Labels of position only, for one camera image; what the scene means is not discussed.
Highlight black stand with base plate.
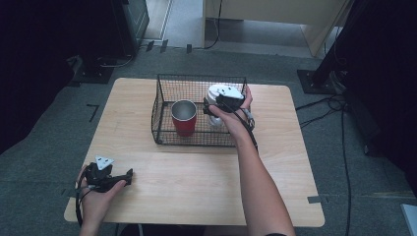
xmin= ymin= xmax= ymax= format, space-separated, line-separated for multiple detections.
xmin=296 ymin=0 xmax=373 ymax=96

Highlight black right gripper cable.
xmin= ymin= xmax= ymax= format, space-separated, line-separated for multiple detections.
xmin=218 ymin=100 xmax=261 ymax=154

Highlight black cabinet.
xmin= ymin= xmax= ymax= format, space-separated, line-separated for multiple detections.
xmin=110 ymin=0 xmax=150 ymax=57

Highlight black wire mesh basket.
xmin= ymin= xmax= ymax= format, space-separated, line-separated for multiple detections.
xmin=150 ymin=74 xmax=252 ymax=148

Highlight light wooden cabinet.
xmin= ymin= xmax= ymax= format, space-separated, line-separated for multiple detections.
xmin=202 ymin=0 xmax=356 ymax=59

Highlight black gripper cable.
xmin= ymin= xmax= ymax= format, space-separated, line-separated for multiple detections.
xmin=74 ymin=176 xmax=96 ymax=228
xmin=218 ymin=100 xmax=261 ymax=154

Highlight person's right hand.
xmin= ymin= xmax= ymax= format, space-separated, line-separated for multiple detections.
xmin=208 ymin=86 xmax=256 ymax=138

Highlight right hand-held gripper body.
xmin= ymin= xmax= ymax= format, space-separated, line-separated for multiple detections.
xmin=213 ymin=86 xmax=246 ymax=113

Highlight person's legs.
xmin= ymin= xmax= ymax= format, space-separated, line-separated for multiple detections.
xmin=118 ymin=223 xmax=252 ymax=236

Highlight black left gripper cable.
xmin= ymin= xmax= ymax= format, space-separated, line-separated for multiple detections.
xmin=74 ymin=176 xmax=96 ymax=228

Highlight white flat object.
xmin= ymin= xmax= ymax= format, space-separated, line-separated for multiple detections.
xmin=399 ymin=203 xmax=417 ymax=236

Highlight red cup with steel inside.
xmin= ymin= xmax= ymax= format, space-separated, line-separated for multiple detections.
xmin=170 ymin=99 xmax=199 ymax=138

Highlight black looped floor cable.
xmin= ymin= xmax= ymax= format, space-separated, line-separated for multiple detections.
xmin=97 ymin=52 xmax=136 ymax=69

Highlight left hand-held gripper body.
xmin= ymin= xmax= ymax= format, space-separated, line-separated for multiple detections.
xmin=84 ymin=155 xmax=116 ymax=194

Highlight dark curtain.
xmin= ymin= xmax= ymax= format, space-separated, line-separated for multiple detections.
xmin=0 ymin=0 xmax=122 ymax=155
xmin=333 ymin=0 xmax=417 ymax=200

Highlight black floor cables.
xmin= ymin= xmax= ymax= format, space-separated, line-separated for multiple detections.
xmin=294 ymin=93 xmax=353 ymax=236

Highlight person's left hand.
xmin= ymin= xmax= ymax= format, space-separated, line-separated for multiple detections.
xmin=76 ymin=164 xmax=128 ymax=226

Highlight black hanging cable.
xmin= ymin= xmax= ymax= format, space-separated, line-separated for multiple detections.
xmin=193 ymin=0 xmax=224 ymax=51

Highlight black floor base plate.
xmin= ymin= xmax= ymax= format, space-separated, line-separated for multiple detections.
xmin=68 ymin=54 xmax=116 ymax=87

